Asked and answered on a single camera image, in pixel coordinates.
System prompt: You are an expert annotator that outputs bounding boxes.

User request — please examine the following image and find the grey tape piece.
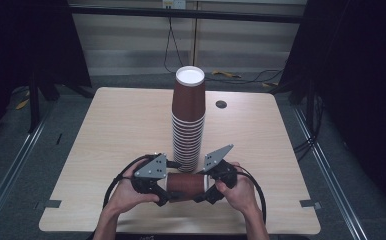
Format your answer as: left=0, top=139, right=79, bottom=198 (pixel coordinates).
left=299, top=199, right=322, bottom=210
left=44, top=199, right=63, bottom=209

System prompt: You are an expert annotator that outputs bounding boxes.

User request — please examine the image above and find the aluminium floor rail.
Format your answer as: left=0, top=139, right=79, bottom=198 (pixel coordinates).
left=0, top=109, right=54, bottom=231
left=292, top=106, right=369, bottom=240

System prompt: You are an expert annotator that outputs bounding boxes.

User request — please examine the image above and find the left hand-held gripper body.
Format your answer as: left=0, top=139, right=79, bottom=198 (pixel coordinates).
left=130, top=152, right=169, bottom=198

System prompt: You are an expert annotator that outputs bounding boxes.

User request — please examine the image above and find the bundle of black cables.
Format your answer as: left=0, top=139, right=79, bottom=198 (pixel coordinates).
left=294, top=96, right=325, bottom=162

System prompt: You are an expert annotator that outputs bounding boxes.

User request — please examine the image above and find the yellow floor tape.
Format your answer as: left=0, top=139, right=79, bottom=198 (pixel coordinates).
left=15, top=89, right=31, bottom=111

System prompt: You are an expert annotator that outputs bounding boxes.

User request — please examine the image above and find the thin black hanging cable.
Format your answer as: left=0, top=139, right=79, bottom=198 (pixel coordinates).
left=163, top=16, right=184, bottom=74

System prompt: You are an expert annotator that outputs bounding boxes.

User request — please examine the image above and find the black floor cable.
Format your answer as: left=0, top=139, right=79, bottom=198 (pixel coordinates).
left=204, top=68, right=284, bottom=85

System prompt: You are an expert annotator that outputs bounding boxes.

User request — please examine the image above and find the stack of brown paper cups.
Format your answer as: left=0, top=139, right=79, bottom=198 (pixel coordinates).
left=171, top=65, right=207, bottom=173

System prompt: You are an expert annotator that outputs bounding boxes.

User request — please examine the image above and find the black metal stand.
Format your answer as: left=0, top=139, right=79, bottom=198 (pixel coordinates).
left=27, top=66, right=61, bottom=134

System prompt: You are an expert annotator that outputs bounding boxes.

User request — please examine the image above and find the white wall outlet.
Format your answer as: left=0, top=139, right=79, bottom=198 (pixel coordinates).
left=161, top=0, right=186, bottom=10

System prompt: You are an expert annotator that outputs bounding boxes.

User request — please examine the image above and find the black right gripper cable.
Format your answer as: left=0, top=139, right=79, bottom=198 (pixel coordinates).
left=235, top=165, right=268, bottom=225

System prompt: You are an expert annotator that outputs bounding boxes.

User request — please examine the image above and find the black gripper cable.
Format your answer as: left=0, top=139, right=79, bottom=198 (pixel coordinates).
left=235, top=165, right=268, bottom=225
left=102, top=153, right=159, bottom=210

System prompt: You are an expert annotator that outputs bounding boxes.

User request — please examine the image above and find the black horizontal bar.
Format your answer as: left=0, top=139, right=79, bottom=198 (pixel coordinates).
left=68, top=4, right=304, bottom=24

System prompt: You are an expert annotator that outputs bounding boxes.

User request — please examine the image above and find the single brown ribbed cup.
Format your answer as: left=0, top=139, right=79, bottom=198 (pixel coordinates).
left=165, top=172, right=212, bottom=203

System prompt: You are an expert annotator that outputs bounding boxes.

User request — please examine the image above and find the yellow object on floor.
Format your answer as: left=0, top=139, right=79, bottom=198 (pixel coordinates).
left=211, top=69, right=242, bottom=79

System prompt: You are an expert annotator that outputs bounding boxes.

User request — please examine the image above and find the black curtain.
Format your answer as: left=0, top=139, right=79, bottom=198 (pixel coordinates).
left=0, top=0, right=93, bottom=148
left=278, top=0, right=386, bottom=221

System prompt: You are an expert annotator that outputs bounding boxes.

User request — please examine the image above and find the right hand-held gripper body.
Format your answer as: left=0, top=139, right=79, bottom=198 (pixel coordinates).
left=201, top=143, right=239, bottom=191

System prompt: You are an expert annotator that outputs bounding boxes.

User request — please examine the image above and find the person's right hand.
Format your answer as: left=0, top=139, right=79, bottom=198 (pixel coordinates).
left=215, top=161, right=259, bottom=215

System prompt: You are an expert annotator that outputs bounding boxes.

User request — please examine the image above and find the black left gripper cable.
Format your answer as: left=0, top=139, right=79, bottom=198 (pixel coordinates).
left=102, top=153, right=159, bottom=210

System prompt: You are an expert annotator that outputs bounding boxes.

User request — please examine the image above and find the person's left hand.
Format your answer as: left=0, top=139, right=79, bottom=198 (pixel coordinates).
left=105, top=159, right=161, bottom=218

